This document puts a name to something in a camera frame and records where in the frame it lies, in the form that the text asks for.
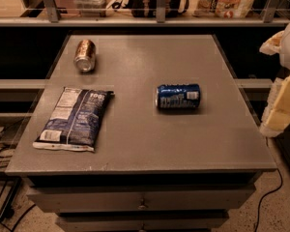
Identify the colourful snack bag on shelf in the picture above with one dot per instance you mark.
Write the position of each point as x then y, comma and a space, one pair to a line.
223, 8

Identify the blue pepsi can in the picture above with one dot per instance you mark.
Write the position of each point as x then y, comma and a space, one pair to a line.
178, 96

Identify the brown soda can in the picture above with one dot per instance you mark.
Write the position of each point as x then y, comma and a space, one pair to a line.
85, 56

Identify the grey drawer cabinet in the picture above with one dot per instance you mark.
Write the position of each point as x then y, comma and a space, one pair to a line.
189, 166

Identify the grey metal shelf rail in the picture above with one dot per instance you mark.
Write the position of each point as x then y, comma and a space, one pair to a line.
65, 13

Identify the round drawer knob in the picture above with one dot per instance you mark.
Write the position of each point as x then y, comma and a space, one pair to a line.
142, 207

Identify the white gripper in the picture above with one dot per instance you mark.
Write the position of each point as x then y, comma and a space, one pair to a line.
276, 117

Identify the blue snack bag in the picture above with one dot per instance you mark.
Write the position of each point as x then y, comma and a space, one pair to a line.
75, 121

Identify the black bag on shelf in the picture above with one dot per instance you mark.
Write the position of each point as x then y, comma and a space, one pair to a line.
148, 8

